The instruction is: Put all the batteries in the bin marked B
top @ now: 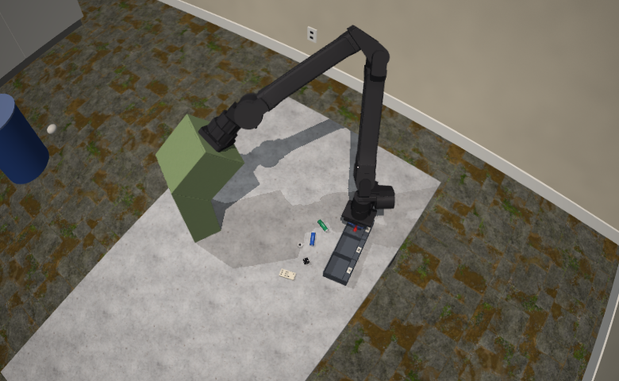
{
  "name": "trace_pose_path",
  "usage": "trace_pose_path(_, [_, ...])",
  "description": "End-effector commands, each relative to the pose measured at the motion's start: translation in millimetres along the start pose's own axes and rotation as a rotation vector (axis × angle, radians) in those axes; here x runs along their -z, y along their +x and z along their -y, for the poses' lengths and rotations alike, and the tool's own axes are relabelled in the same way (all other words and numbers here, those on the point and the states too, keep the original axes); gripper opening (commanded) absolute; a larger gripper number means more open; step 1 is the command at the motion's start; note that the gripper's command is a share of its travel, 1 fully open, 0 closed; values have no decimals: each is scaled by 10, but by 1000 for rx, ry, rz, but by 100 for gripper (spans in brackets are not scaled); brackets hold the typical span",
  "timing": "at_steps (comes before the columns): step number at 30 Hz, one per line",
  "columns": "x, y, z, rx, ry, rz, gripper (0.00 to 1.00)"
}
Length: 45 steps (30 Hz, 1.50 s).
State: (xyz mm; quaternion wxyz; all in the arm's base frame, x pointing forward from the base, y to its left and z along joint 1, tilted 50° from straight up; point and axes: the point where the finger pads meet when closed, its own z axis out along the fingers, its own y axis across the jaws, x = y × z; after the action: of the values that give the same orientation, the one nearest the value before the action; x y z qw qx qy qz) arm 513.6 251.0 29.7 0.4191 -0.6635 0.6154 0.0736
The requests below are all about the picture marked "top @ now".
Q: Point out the green battery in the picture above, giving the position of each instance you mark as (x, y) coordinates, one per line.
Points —
(323, 226)

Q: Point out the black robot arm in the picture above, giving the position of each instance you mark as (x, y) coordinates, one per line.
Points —
(248, 112)

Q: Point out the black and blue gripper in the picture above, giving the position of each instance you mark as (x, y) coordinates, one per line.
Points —
(353, 216)

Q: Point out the cream domino tile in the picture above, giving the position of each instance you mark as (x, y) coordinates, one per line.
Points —
(287, 274)

